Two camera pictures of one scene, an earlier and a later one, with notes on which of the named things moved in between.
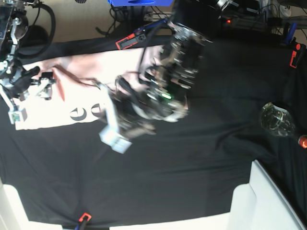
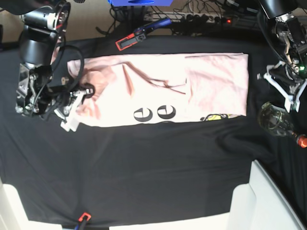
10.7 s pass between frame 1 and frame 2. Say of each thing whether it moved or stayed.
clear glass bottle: stayed
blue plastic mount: stayed
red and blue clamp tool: stayed
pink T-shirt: moved
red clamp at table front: stayed
